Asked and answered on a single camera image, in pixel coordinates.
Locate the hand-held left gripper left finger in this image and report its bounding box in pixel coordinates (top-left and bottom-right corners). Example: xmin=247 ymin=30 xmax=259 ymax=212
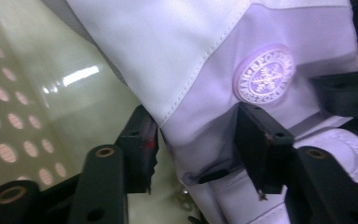
xmin=114 ymin=104 xmax=160 ymax=196

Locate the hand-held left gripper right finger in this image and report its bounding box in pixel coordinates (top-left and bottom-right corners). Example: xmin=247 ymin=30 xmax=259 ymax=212
xmin=233 ymin=102 xmax=296 ymax=201

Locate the pale green plastic basket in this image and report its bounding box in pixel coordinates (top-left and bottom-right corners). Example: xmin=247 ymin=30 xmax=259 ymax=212
xmin=0 ymin=0 xmax=358 ymax=224

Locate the lavender and white ski glove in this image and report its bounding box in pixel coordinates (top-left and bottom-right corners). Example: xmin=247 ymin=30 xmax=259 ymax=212
xmin=41 ymin=0 xmax=358 ymax=224

